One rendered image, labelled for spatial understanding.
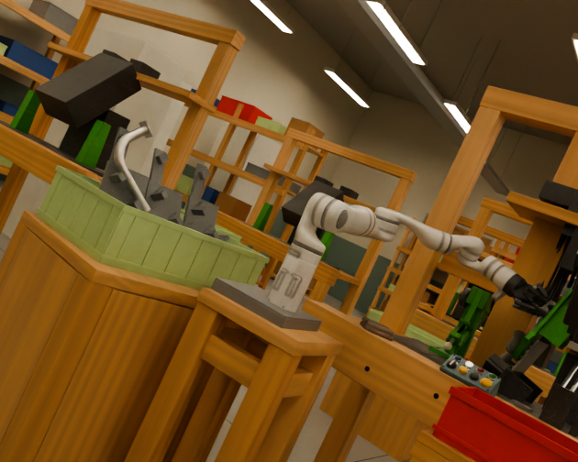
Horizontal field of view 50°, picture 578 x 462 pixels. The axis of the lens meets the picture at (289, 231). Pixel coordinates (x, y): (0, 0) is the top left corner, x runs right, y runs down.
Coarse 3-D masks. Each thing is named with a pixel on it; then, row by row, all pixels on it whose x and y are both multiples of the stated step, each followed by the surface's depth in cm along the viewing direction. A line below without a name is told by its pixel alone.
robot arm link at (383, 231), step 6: (378, 222) 203; (384, 222) 202; (372, 228) 188; (378, 228) 192; (384, 228) 202; (390, 228) 202; (396, 228) 204; (372, 234) 192; (378, 234) 195; (384, 234) 201; (390, 234) 203; (378, 240) 205; (384, 240) 202; (390, 240) 204
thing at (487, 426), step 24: (456, 408) 139; (480, 408) 136; (504, 408) 153; (456, 432) 138; (480, 432) 136; (504, 432) 133; (528, 432) 131; (552, 432) 147; (480, 456) 135; (504, 456) 132; (528, 456) 130; (552, 456) 128; (576, 456) 125
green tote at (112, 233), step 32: (64, 192) 185; (96, 192) 174; (64, 224) 180; (96, 224) 170; (128, 224) 167; (160, 224) 174; (96, 256) 166; (128, 256) 171; (160, 256) 178; (192, 256) 186; (224, 256) 196; (256, 256) 205
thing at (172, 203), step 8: (160, 152) 209; (152, 160) 207; (160, 160) 206; (152, 168) 206; (160, 168) 208; (152, 176) 205; (160, 176) 208; (152, 184) 205; (160, 184) 207; (168, 192) 210; (176, 192) 213; (152, 200) 204; (160, 200) 207; (168, 200) 210; (176, 200) 212; (160, 208) 206; (168, 208) 209; (176, 208) 212; (160, 216) 206; (168, 216) 209
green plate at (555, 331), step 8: (568, 296) 182; (560, 304) 183; (552, 312) 183; (560, 312) 183; (544, 320) 184; (552, 320) 184; (560, 320) 183; (536, 328) 185; (544, 328) 185; (552, 328) 183; (560, 328) 182; (536, 336) 187; (544, 336) 184; (552, 336) 183; (560, 336) 182; (568, 336) 181; (560, 344) 181
